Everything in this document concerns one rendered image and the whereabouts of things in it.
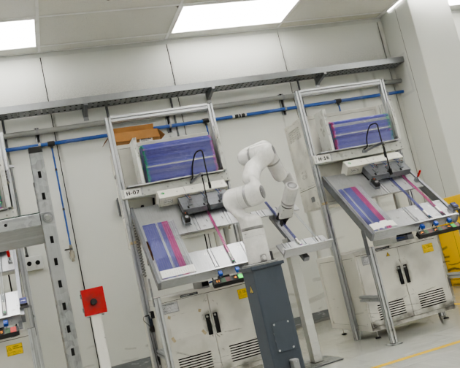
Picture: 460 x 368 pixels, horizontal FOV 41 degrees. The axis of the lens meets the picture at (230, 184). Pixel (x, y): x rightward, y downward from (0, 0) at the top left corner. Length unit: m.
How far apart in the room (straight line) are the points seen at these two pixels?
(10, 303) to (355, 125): 2.75
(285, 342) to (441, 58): 4.24
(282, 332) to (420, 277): 1.78
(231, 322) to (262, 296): 1.00
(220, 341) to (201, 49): 3.19
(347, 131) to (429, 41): 2.23
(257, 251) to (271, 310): 0.30
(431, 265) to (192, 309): 1.81
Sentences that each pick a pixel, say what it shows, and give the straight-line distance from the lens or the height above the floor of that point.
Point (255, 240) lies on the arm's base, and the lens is 3.11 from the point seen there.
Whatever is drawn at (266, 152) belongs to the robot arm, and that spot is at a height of 1.29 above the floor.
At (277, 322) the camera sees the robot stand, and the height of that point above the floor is 0.41.
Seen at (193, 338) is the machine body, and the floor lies 0.33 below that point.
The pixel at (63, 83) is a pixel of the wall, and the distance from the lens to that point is 5.88.
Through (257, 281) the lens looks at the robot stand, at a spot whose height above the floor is 0.62.
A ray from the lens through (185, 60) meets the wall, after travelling 6.12.
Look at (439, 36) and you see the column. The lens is 6.78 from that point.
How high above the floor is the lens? 0.75
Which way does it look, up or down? 7 degrees up
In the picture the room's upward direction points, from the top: 13 degrees counter-clockwise
